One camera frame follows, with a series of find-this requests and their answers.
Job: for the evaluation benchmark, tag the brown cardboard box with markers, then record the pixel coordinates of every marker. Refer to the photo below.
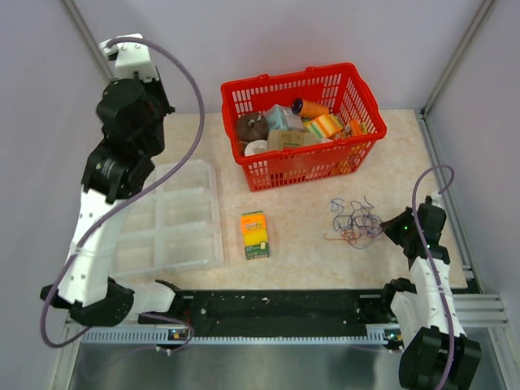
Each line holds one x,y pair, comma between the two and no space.
283,139

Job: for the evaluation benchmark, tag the clear plastic compartment tray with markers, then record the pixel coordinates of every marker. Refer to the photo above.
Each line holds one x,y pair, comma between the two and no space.
175,228

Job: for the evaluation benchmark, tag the orange bottle dark cap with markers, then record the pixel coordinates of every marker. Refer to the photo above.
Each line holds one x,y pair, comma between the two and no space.
308,109

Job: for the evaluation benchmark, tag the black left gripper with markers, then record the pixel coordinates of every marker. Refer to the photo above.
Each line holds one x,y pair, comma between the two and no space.
158,87

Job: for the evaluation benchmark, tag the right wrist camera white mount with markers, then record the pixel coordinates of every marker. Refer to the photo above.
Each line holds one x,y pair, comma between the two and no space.
435,199

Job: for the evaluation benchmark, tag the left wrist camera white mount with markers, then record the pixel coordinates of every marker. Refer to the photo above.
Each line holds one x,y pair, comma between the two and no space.
130,60

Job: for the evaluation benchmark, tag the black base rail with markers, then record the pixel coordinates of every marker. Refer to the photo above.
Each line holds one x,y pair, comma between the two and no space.
280,313

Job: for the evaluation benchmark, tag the red plastic basket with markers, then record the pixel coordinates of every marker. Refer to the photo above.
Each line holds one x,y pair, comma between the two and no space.
337,86

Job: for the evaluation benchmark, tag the orange small packet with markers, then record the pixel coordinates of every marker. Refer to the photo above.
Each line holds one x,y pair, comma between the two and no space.
354,128

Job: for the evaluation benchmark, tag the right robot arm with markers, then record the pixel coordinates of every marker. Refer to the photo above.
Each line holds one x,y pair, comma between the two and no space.
437,352

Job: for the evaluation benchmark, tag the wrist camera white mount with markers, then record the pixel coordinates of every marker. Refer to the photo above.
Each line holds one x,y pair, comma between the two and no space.
130,60
435,199

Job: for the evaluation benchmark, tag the brown round object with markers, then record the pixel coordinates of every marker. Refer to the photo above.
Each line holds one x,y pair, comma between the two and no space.
252,127

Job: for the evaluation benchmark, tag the white tape roll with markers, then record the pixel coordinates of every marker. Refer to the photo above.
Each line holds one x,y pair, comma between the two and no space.
256,147

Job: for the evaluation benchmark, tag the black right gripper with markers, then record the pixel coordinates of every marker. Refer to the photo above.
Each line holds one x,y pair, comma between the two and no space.
389,227

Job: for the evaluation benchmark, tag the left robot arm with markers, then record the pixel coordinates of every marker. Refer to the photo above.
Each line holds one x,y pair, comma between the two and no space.
132,110

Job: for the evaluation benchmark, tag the teal white box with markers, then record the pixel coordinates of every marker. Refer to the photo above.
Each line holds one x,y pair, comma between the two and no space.
281,118

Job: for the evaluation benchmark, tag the orange yellow sponge pack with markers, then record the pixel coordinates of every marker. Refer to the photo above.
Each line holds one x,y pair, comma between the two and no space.
253,227

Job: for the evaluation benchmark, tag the yellow green striped sponge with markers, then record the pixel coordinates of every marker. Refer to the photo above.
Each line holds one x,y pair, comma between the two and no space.
325,126

